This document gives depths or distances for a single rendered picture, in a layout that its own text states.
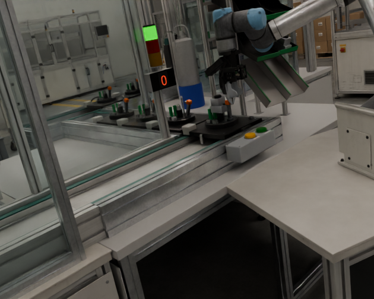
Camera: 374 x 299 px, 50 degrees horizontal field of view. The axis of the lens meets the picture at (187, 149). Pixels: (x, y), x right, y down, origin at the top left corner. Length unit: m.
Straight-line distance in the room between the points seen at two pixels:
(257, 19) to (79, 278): 1.02
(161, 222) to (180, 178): 0.19
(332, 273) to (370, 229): 0.14
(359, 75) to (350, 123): 4.56
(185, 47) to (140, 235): 1.63
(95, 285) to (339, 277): 0.62
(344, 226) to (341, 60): 4.99
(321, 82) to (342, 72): 2.65
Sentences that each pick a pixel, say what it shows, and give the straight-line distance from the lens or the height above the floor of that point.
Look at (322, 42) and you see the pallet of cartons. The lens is 10.21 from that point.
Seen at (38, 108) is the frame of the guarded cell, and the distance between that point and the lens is 1.00.
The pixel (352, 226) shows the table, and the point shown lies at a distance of 1.09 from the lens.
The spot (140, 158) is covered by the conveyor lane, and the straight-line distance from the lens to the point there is 1.54.
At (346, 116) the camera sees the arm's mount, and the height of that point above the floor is 1.04.
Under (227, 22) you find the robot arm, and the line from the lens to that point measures 1.54.
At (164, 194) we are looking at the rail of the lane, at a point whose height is 0.90.
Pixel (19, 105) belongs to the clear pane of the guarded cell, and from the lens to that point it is 1.00.
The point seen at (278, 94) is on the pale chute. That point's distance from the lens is 1.88.
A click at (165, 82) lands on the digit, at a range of 1.60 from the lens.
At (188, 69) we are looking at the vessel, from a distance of 2.59.
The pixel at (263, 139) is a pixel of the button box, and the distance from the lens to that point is 1.51.
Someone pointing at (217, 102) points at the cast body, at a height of 1.07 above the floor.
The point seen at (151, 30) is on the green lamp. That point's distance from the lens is 1.58.
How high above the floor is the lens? 1.41
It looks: 18 degrees down
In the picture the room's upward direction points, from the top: 10 degrees counter-clockwise
